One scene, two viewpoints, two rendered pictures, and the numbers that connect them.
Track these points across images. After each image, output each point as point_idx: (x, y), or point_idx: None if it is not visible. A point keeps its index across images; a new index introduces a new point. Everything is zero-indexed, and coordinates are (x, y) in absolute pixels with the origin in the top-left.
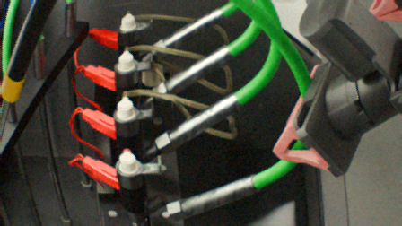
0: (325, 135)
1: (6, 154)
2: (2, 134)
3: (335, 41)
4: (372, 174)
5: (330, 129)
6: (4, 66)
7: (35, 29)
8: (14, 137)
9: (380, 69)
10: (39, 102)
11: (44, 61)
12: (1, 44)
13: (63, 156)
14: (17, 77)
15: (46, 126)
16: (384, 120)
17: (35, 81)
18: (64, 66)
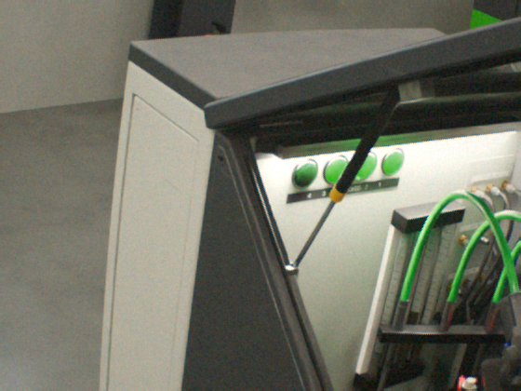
0: (492, 374)
1: (417, 339)
2: (325, 217)
3: (504, 310)
4: None
5: (498, 375)
6: (452, 286)
7: (349, 168)
8: (434, 338)
9: (513, 334)
10: (474, 342)
11: (499, 327)
12: (489, 296)
13: None
14: (337, 188)
15: (475, 366)
16: (514, 381)
17: (482, 329)
18: None
